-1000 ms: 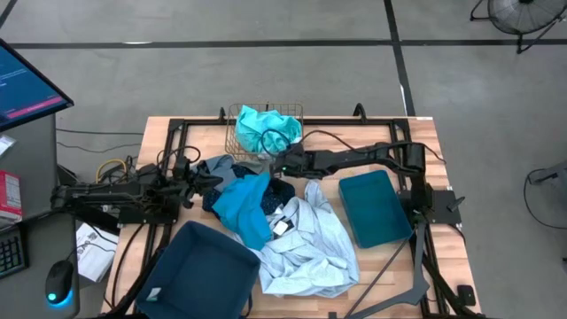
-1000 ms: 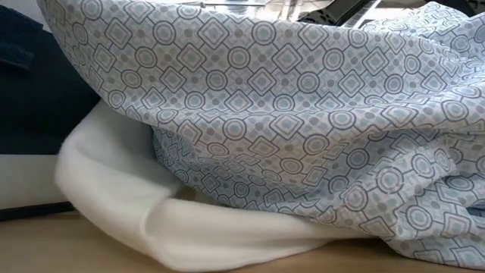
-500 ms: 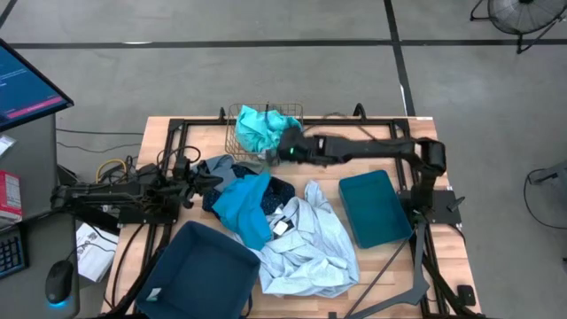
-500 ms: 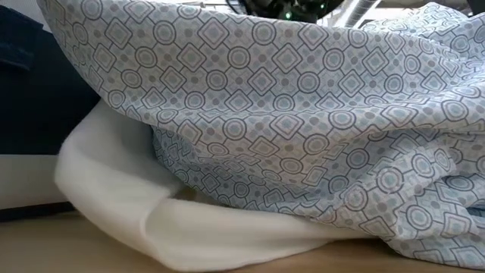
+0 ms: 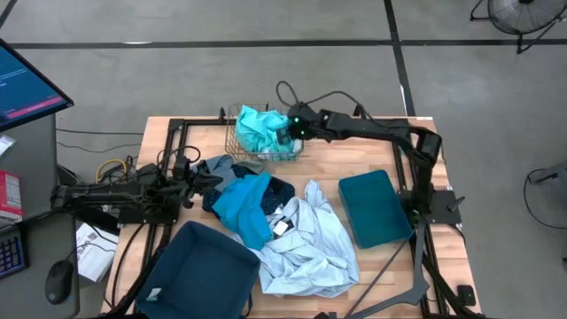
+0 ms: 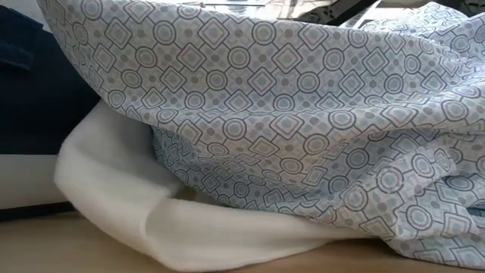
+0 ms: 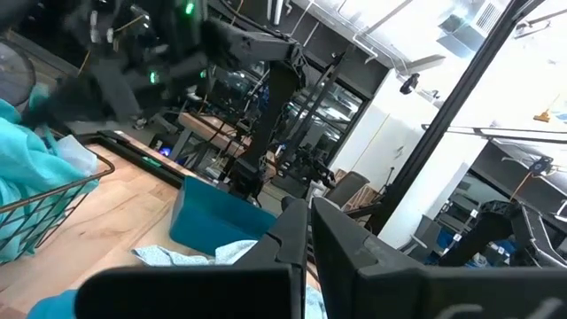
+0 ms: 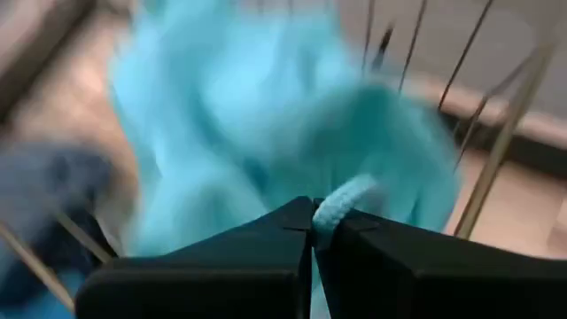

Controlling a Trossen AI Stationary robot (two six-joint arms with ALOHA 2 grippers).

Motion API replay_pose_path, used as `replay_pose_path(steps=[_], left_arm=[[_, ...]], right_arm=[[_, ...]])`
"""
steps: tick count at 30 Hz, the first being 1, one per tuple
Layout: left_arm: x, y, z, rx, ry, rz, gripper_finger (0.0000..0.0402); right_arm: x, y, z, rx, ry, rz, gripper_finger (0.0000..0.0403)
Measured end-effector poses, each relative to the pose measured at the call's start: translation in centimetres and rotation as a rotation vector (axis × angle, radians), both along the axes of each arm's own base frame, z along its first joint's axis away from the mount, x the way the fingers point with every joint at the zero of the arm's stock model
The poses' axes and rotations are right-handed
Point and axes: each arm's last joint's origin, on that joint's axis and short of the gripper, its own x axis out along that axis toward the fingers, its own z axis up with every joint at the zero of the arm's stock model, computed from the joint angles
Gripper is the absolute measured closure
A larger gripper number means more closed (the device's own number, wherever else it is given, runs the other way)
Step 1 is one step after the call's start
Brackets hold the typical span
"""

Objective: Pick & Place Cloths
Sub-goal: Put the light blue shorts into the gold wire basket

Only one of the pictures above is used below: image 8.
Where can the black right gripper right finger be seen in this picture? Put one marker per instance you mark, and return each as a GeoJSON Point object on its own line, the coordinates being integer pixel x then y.
{"type": "Point", "coordinates": [443, 279]}

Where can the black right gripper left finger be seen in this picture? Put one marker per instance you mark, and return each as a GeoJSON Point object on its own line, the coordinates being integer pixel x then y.
{"type": "Point", "coordinates": [221, 274]}

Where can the aqua turquoise cloth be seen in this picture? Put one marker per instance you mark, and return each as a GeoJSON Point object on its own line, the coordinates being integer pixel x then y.
{"type": "Point", "coordinates": [243, 111]}

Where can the grey knit cloth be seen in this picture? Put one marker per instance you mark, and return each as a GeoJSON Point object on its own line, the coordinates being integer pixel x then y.
{"type": "Point", "coordinates": [40, 186]}

